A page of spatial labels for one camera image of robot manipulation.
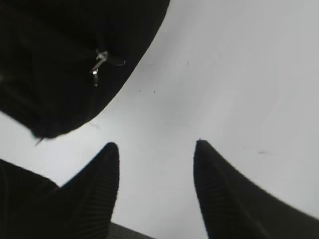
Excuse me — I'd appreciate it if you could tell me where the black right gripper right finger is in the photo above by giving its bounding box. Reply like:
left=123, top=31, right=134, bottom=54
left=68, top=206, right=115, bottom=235
left=193, top=140, right=319, bottom=239

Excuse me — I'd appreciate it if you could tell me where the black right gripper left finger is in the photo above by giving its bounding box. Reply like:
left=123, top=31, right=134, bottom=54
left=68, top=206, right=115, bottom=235
left=32, top=142, right=120, bottom=239

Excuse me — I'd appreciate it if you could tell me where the black canvas bag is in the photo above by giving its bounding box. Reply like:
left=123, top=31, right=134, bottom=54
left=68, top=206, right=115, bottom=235
left=0, top=0, right=170, bottom=139

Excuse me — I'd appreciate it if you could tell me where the silver zipper pull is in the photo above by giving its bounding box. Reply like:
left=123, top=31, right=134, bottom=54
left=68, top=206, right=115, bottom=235
left=90, top=49, right=109, bottom=87

